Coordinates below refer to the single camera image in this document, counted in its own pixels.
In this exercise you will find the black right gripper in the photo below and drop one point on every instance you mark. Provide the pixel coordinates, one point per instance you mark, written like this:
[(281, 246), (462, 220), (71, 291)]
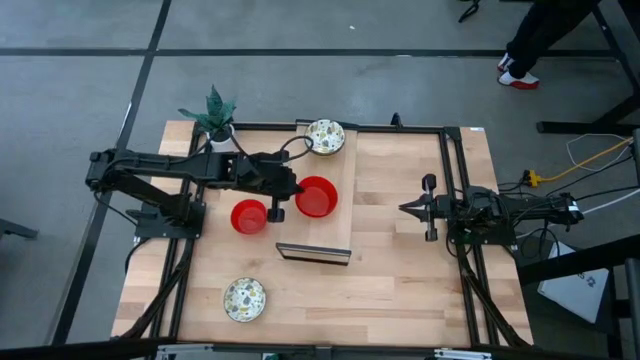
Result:
[(431, 210)]

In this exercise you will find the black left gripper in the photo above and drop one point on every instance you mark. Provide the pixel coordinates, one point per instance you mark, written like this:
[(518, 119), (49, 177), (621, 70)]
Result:
[(270, 180)]

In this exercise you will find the red plastic mini bowl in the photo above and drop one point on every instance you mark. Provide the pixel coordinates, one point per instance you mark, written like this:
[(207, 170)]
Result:
[(248, 217), (320, 200)]

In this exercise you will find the yellow patterned mini bowl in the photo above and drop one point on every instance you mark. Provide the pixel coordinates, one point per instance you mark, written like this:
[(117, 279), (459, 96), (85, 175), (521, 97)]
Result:
[(245, 300), (325, 137)]

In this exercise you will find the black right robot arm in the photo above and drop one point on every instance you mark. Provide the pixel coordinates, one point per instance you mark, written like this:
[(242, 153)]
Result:
[(530, 210)]

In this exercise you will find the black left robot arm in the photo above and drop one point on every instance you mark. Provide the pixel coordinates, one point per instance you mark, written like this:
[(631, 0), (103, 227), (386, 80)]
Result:
[(160, 162)]

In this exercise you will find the black-framed wooden shelf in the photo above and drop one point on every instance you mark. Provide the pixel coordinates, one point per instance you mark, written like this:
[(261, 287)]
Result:
[(325, 235)]

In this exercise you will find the black clamp knob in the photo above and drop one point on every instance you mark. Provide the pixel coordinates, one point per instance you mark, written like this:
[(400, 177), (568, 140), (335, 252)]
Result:
[(396, 120)]

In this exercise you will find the green plant in white pot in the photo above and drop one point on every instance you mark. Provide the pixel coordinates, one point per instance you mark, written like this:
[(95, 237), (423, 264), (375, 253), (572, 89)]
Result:
[(216, 112)]

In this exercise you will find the yellow power plug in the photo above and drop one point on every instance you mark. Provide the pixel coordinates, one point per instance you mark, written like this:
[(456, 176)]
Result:
[(534, 178)]

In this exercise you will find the white printed cardboard sheet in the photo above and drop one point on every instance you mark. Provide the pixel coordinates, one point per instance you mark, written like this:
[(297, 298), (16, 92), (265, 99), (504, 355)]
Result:
[(575, 295)]

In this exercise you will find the person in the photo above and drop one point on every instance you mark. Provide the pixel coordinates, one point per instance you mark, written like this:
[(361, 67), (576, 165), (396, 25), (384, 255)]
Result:
[(530, 40)]

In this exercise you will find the black chair leg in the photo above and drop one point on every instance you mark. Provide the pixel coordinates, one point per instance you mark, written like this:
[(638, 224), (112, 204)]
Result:
[(472, 6)]

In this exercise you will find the black floor stand foot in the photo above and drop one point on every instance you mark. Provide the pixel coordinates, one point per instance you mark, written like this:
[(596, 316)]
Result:
[(15, 229)]

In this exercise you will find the black aluminium rig frame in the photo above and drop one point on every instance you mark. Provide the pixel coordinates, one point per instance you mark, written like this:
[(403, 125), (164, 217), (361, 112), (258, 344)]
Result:
[(380, 128)]

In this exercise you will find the silver mounting bracket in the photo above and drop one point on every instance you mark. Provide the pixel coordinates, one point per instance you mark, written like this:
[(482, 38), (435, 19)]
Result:
[(180, 351), (462, 354)]

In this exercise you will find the black desk leg frame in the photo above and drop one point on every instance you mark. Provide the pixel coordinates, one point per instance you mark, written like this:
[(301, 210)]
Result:
[(575, 127), (580, 260)]

